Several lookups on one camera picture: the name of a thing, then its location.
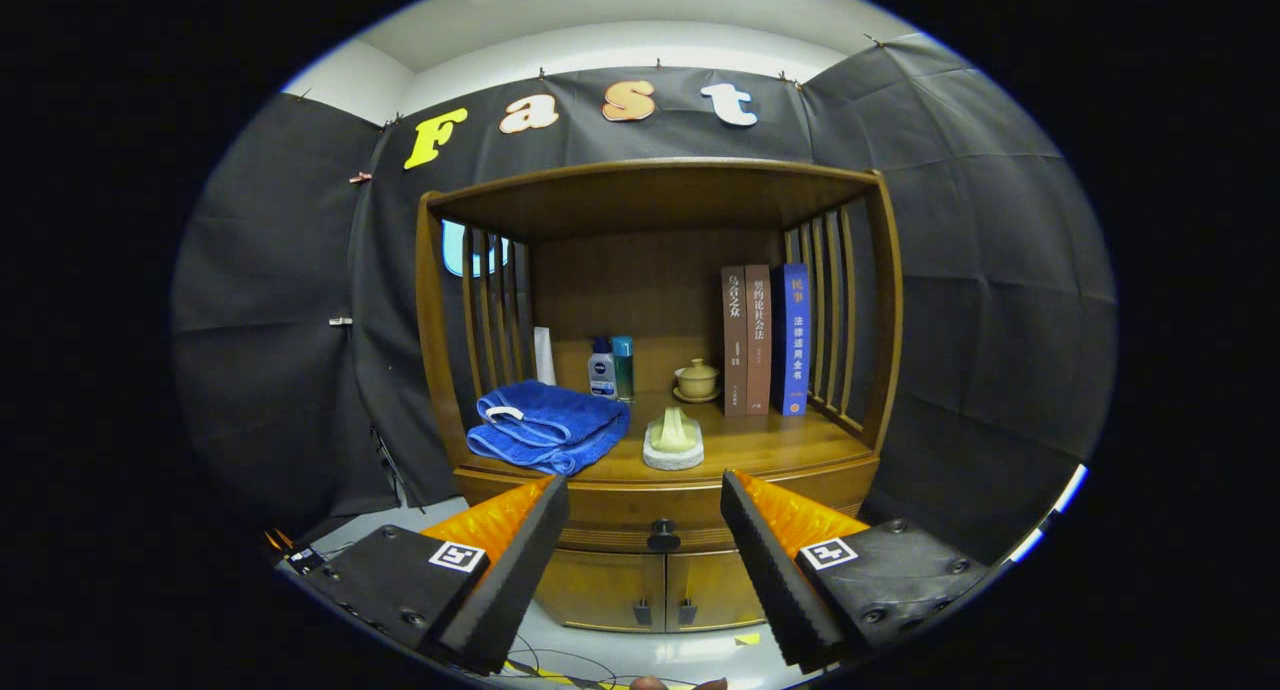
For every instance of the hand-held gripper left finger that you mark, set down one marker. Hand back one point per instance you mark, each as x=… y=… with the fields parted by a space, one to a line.
x=520 y=580

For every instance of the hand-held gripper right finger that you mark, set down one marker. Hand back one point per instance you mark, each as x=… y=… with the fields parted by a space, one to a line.
x=775 y=580

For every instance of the wooden cabinet door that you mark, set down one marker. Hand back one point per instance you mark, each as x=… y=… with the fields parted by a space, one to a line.
x=600 y=590
x=715 y=590

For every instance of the wooden countertop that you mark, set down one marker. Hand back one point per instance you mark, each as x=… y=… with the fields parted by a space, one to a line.
x=760 y=440

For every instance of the wooden cabinet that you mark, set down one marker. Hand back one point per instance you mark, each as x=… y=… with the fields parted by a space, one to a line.
x=640 y=290

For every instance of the blue towel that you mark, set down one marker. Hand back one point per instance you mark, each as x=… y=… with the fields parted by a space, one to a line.
x=550 y=425

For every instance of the beige lidded tea cup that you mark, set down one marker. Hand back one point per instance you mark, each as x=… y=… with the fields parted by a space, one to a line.
x=697 y=380

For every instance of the white lotion bottle blue cap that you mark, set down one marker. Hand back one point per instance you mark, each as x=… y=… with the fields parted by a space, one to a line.
x=602 y=375

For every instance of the white tube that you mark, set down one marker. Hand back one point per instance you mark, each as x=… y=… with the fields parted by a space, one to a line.
x=544 y=355

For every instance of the teal bottle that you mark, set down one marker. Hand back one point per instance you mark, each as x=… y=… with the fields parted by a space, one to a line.
x=624 y=365

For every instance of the reddish brown book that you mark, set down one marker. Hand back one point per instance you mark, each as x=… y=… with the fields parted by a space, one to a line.
x=758 y=340

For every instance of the blue book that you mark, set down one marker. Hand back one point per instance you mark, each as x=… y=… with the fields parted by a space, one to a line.
x=792 y=340

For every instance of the dark brown book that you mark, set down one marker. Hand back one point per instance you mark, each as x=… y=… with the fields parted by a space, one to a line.
x=733 y=340

